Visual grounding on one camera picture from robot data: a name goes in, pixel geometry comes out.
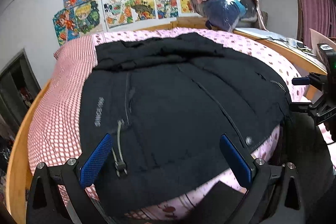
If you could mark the olive hanging cloth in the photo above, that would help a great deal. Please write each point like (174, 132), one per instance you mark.
(264, 20)

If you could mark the wooden bed frame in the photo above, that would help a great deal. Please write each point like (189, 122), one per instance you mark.
(15, 174)

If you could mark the dark open cabinet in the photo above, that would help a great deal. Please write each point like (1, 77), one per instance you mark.
(18, 90)

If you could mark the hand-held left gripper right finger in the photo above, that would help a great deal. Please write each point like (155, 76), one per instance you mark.
(236, 161)

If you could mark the pink and red checked duvet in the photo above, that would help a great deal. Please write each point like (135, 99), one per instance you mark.
(52, 121)

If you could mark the black padded jacket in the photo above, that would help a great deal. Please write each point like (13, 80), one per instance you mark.
(170, 108)

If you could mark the clear bag of clothes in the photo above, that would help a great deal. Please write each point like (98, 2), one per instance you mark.
(225, 11)

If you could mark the pale flat panel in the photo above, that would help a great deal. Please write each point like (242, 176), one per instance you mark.
(262, 33)

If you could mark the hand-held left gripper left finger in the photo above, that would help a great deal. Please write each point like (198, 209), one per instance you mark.
(95, 158)

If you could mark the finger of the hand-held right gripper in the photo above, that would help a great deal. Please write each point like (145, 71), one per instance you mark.
(300, 81)
(300, 107)

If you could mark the white power strip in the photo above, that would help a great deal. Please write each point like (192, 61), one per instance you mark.
(298, 44)

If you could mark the pink curtain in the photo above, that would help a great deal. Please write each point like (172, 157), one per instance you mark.
(312, 8)

